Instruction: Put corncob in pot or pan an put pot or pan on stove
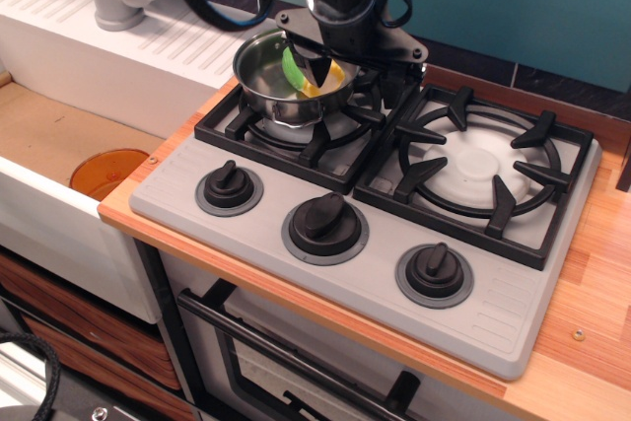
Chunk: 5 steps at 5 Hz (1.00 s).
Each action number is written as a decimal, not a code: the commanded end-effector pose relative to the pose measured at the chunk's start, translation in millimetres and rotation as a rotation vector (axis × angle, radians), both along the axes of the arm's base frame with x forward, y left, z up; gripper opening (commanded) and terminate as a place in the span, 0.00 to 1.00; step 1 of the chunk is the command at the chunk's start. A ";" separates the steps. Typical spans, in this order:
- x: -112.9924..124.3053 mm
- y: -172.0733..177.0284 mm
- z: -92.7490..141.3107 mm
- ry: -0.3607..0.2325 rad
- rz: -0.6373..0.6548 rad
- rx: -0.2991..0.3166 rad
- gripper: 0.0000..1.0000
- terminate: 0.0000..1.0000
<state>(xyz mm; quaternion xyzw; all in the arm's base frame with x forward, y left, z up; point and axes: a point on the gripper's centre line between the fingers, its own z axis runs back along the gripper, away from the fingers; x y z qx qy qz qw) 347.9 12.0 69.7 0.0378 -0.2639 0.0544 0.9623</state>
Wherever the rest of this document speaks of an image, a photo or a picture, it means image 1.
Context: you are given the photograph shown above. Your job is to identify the black left stove knob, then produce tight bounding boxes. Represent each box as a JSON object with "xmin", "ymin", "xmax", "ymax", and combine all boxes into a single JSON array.
[{"xmin": 195, "ymin": 160, "xmax": 264, "ymax": 218}]

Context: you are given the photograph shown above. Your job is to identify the black cable lower left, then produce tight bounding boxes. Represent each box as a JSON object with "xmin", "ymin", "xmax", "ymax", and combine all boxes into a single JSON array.
[{"xmin": 0, "ymin": 331, "xmax": 63, "ymax": 421}]

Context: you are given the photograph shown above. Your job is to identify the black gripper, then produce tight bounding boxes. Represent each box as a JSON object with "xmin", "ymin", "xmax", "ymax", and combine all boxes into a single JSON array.
[{"xmin": 275, "ymin": 1, "xmax": 429, "ymax": 109}]

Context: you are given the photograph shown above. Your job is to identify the orange plastic plate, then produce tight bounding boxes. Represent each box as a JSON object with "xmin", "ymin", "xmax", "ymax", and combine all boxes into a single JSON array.
[{"xmin": 69, "ymin": 148, "xmax": 149, "ymax": 201}]

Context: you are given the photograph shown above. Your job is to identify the grey toy stove top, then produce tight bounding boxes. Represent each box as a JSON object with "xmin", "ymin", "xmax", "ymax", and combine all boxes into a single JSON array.
[{"xmin": 128, "ymin": 73, "xmax": 603, "ymax": 383}]

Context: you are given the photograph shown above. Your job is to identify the white toy sink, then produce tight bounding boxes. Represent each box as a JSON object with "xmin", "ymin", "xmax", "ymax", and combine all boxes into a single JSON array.
[{"xmin": 0, "ymin": 0, "xmax": 277, "ymax": 326}]

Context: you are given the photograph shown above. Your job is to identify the small steel pot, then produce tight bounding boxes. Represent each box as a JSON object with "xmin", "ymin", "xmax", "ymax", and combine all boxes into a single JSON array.
[{"xmin": 233, "ymin": 29, "xmax": 359, "ymax": 128}]

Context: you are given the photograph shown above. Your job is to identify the black stove knob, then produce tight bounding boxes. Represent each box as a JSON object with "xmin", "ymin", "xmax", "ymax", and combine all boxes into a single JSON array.
[
  {"xmin": 281, "ymin": 192, "xmax": 370, "ymax": 266},
  {"xmin": 195, "ymin": 160, "xmax": 264, "ymax": 218},
  {"xmin": 395, "ymin": 243, "xmax": 474, "ymax": 310}
]

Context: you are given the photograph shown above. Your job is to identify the toy oven door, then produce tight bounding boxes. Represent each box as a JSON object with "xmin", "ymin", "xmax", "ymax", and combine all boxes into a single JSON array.
[{"xmin": 161, "ymin": 253, "xmax": 512, "ymax": 420}]

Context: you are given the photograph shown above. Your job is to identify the black left burner grate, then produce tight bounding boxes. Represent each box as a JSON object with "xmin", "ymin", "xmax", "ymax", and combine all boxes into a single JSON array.
[{"xmin": 194, "ymin": 69, "xmax": 420, "ymax": 194}]

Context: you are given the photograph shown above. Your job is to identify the black middle stove knob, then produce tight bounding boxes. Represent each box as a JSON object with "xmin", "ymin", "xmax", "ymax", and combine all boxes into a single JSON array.
[{"xmin": 281, "ymin": 192, "xmax": 370, "ymax": 266}]

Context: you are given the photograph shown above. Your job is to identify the black burner grate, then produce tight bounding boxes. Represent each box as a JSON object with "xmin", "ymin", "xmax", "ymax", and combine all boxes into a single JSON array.
[
  {"xmin": 194, "ymin": 69, "xmax": 420, "ymax": 194},
  {"xmin": 353, "ymin": 85, "xmax": 600, "ymax": 270}
]

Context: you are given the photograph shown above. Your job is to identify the black right stove knob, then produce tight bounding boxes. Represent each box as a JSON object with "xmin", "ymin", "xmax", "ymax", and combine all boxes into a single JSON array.
[{"xmin": 395, "ymin": 243, "xmax": 474, "ymax": 310}]

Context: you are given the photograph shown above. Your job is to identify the wooden drawer fronts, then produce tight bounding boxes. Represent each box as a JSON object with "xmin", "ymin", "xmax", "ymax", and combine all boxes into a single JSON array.
[{"xmin": 1, "ymin": 248, "xmax": 195, "ymax": 420}]

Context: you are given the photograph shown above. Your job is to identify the black right burner grate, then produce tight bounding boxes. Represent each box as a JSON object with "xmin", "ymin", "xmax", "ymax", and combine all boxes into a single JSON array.
[{"xmin": 353, "ymin": 85, "xmax": 600, "ymax": 270}]

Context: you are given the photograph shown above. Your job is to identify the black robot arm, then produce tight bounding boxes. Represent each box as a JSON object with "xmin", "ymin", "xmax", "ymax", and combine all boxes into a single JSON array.
[{"xmin": 276, "ymin": 0, "xmax": 429, "ymax": 108}]

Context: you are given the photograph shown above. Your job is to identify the yellow green toy corncob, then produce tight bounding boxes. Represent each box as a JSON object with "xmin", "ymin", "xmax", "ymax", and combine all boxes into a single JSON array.
[{"xmin": 281, "ymin": 47, "xmax": 346, "ymax": 98}]

